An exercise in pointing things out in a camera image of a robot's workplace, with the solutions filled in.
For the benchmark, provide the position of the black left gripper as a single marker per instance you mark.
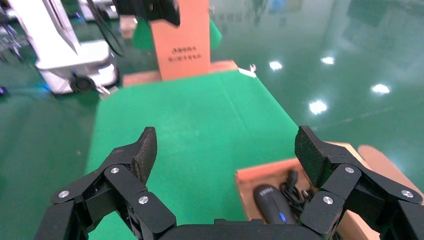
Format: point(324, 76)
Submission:
point(149, 10)

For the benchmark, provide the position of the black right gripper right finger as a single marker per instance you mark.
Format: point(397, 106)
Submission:
point(348, 185)

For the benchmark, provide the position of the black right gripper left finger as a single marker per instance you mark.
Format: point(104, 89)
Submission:
point(116, 185)

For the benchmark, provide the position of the black computer mouse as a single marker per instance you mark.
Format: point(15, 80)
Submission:
point(270, 202)

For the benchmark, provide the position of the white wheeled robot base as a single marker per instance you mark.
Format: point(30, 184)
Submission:
point(76, 63)

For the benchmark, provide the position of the open brown cardboard box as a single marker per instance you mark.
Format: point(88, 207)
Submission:
point(251, 175)

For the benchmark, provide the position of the orange cardboard panel with print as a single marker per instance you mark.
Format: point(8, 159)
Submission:
point(182, 36)

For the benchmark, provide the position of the green table cloth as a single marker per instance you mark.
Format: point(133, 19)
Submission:
point(198, 116)

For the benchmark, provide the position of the silver metal binder clip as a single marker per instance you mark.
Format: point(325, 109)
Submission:
point(247, 70)

